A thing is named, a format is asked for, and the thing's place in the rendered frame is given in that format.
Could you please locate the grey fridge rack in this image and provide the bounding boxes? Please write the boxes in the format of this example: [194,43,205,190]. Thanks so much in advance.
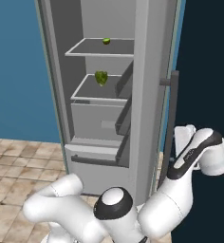
[65,37,136,58]
[70,73,133,102]

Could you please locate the grey fridge door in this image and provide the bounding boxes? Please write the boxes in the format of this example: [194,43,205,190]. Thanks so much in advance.
[115,0,182,205]

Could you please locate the dark grey drawer handle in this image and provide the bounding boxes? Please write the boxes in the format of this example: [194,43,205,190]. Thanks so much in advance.
[70,154,119,167]

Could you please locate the grey freezer drawer front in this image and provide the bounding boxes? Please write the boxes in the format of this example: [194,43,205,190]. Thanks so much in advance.
[64,143,138,197]

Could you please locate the grey crisper drawer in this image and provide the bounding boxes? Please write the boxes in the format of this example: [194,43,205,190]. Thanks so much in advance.
[70,100,128,141]

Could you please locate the green bell pepper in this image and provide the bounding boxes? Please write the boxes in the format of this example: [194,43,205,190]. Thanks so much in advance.
[94,70,109,87]

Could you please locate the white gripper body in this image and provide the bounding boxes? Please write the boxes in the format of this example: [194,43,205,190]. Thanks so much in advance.
[174,124,197,159]

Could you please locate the grey fridge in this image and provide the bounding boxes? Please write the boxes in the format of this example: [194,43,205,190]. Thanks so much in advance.
[34,0,186,207]

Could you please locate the dark grey door handle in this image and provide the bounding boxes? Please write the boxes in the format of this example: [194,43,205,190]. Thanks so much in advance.
[157,69,180,188]

